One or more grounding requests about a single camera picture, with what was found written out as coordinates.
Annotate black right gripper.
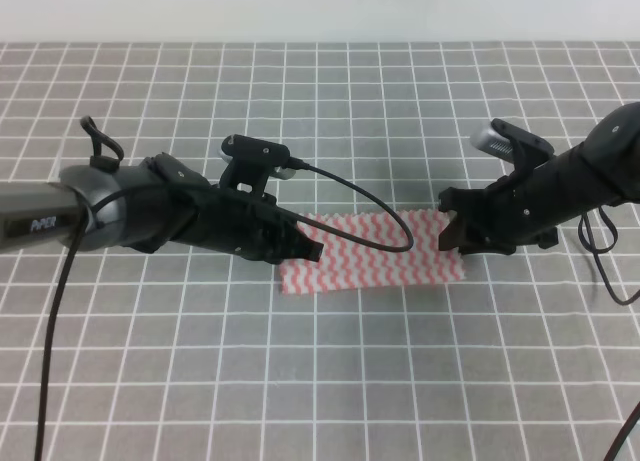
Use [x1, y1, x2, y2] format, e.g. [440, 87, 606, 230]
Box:
[438, 174, 558, 255]

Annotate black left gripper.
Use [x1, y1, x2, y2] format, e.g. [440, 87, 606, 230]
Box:
[170, 188, 324, 264]

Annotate pink white wavy towel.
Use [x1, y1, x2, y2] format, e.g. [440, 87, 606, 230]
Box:
[279, 209, 465, 295]

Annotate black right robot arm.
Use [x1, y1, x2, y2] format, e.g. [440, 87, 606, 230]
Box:
[438, 103, 639, 255]

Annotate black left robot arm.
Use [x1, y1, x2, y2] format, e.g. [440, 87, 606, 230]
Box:
[1, 116, 323, 264]

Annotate grey checked tablecloth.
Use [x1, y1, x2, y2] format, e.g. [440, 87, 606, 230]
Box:
[1, 41, 639, 460]

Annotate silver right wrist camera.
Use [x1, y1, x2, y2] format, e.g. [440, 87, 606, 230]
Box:
[469, 118, 554, 171]

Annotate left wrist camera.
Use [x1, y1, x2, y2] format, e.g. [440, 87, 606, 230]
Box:
[218, 134, 295, 198]

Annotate black left camera cable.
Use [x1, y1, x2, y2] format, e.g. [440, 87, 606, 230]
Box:
[34, 158, 415, 461]

